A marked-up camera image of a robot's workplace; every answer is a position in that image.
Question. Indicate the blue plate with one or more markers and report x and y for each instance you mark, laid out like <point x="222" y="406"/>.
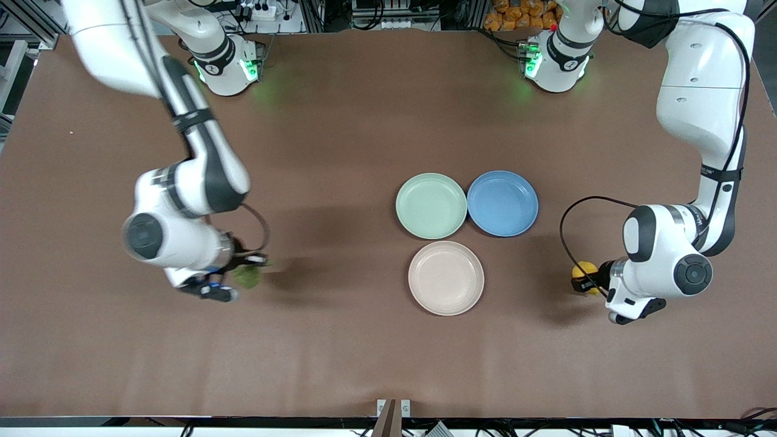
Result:
<point x="502" y="203"/>

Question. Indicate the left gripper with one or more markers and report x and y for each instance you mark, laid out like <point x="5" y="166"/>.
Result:
<point x="603" y="271"/>

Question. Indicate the light green plate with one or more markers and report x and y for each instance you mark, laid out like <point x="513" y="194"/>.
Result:
<point x="431" y="206"/>

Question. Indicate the yellow lemon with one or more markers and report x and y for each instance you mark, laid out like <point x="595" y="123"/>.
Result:
<point x="586" y="269"/>

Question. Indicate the brown camera stand pole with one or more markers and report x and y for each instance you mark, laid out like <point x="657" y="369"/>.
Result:
<point x="385" y="422"/>

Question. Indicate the bag of orange fruit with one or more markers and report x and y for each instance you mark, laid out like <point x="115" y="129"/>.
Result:
<point x="516" y="15"/>

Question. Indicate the green lettuce leaf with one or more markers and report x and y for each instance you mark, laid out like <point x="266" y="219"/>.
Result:
<point x="249" y="278"/>

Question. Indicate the white power strip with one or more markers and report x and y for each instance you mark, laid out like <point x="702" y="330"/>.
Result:
<point x="258" y="11"/>

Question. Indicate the silver table edge bracket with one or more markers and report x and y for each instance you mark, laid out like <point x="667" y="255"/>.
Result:
<point x="405" y="406"/>

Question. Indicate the beige plate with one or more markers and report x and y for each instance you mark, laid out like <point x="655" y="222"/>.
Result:
<point x="446" y="278"/>

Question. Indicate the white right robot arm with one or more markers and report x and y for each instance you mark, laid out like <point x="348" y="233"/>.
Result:
<point x="200" y="176"/>

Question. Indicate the brown table cover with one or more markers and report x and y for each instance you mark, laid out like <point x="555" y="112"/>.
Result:
<point x="364" y="121"/>

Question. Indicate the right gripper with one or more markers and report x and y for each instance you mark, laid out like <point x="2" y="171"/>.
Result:
<point x="238" y="254"/>

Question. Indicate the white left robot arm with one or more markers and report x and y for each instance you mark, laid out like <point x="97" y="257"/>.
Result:
<point x="698" y="91"/>

